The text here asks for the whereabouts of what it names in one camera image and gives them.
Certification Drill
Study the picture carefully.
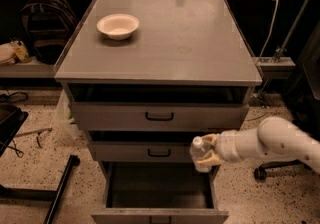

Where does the clear plastic water bottle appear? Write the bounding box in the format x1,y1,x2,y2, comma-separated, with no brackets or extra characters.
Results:
190,136,211,173

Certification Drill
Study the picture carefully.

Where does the grey metal drawer cabinet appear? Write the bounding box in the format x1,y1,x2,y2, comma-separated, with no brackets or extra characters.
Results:
54,0,264,224

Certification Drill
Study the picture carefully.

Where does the top grey drawer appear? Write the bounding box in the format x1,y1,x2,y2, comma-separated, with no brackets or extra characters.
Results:
68,82,249,132

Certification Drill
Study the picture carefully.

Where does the dark brown backpack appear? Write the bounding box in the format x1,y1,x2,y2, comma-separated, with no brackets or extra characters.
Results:
20,0,78,64

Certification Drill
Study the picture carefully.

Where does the grey metal diagonal rod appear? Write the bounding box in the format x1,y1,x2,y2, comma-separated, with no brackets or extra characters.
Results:
271,0,310,63

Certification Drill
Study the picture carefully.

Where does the bottom grey drawer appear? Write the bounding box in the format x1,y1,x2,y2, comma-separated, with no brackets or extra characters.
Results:
92,163,228,224

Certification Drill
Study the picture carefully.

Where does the black office chair base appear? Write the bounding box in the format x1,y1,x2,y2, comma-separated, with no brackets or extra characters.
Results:
253,160,310,182

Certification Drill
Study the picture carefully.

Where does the black table leg frame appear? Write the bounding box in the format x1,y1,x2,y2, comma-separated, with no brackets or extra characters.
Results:
0,155,80,224

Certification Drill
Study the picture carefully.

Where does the middle grey drawer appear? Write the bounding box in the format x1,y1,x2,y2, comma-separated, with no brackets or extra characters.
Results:
88,131,204,163

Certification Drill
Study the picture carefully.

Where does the white cloth item on shelf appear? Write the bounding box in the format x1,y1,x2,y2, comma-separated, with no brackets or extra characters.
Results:
0,43,17,65

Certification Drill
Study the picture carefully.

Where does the white power cable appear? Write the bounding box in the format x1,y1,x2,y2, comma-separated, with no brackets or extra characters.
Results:
257,0,280,66

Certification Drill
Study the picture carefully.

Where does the grey drawer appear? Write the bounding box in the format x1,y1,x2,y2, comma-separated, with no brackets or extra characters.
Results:
68,82,249,132
92,163,228,224
88,131,204,163

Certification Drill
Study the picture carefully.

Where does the white paper bowl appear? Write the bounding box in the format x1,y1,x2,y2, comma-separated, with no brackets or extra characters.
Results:
96,14,139,40

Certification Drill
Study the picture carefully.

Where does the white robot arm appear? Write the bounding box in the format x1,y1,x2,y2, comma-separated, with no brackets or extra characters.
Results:
190,117,320,173

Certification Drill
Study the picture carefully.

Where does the small yellow bottle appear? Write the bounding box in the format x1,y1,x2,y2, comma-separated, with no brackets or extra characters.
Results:
11,39,31,63

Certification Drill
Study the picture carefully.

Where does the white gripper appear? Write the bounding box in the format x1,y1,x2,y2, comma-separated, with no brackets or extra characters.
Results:
195,129,262,167

